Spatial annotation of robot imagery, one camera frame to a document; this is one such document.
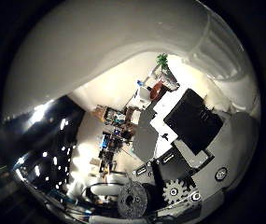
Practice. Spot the green potted plant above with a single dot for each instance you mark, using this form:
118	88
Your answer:
162	60

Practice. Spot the small blue capped bottle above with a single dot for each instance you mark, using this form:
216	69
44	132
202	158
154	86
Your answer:
140	83

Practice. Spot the cluttered wooden shelf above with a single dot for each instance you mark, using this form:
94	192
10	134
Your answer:
114	114

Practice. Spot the red-brown bowl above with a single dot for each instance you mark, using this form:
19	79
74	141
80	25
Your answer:
156	90

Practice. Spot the white box stack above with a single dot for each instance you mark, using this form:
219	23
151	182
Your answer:
143	96

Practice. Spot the cream square box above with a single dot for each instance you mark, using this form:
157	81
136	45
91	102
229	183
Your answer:
135	116

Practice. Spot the cluttered equipment rack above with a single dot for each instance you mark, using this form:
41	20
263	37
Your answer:
110	149

